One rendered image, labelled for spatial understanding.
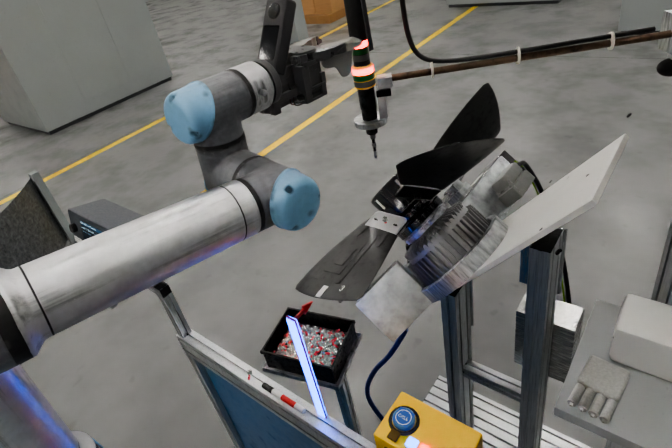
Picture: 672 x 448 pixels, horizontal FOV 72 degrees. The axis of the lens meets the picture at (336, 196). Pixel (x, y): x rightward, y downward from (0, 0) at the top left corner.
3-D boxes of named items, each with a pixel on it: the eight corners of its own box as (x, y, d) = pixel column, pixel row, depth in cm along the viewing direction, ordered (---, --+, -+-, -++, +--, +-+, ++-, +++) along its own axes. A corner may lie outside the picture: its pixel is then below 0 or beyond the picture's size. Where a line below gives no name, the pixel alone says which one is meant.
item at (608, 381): (630, 376, 104) (632, 370, 103) (608, 428, 96) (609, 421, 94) (589, 358, 109) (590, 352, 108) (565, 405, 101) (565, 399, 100)
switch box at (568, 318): (576, 361, 136) (584, 308, 124) (567, 384, 130) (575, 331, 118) (524, 340, 144) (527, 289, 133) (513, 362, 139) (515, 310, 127)
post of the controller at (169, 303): (192, 331, 140) (168, 283, 129) (184, 338, 138) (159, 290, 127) (186, 327, 141) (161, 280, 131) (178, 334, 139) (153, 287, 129)
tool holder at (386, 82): (395, 112, 101) (390, 68, 96) (397, 126, 96) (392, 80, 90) (354, 118, 103) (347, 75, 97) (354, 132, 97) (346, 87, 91)
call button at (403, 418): (419, 418, 83) (419, 412, 82) (408, 437, 80) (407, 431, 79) (400, 407, 85) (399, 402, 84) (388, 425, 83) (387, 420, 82)
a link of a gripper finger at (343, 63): (363, 67, 84) (319, 81, 81) (359, 34, 82) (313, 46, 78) (373, 70, 82) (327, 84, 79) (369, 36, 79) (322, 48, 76)
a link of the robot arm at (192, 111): (170, 146, 67) (151, 89, 63) (228, 118, 74) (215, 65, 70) (204, 156, 62) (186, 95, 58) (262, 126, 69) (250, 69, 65)
